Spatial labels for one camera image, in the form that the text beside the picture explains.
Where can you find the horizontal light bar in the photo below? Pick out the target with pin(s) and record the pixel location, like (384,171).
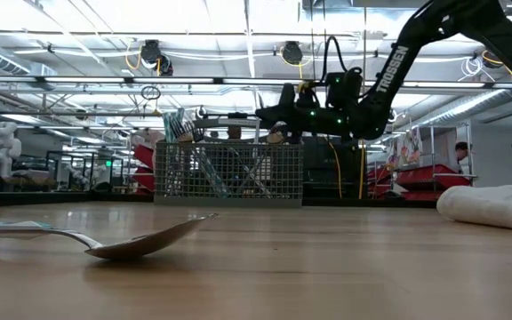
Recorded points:
(82,80)

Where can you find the shelf rack with red bins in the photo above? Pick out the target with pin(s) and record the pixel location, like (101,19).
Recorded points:
(429,173)

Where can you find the stacked red bins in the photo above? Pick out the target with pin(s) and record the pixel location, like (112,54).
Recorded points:
(145,164)

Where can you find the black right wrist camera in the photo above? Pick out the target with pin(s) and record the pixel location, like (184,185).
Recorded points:
(349,89)

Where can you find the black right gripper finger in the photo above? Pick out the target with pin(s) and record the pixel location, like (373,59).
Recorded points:
(288,112)
(293,128)

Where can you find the colourful poster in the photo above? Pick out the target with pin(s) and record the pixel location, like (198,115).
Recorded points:
(409,146)

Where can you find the silver air duct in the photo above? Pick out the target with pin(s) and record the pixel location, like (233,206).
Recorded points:
(460,109)

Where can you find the green lit sign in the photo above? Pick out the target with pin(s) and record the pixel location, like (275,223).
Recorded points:
(108,163)

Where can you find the black cabinet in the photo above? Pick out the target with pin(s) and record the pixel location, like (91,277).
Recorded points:
(318,169)

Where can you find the black aluminium table frame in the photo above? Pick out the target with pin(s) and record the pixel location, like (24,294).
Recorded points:
(60,198)

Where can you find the white plaid cloth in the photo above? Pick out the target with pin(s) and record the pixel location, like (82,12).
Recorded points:
(491,206)

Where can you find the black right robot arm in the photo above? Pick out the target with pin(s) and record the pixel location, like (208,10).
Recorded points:
(394,66)

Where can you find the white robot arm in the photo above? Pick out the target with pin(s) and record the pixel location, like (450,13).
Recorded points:
(2,146)

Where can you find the black framed glass enclosure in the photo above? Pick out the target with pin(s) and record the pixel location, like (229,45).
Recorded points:
(48,171)

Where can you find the grey mesh cutlery basket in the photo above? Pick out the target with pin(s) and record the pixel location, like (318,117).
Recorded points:
(229,178)

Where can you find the yellow post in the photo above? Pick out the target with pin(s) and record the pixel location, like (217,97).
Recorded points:
(362,169)

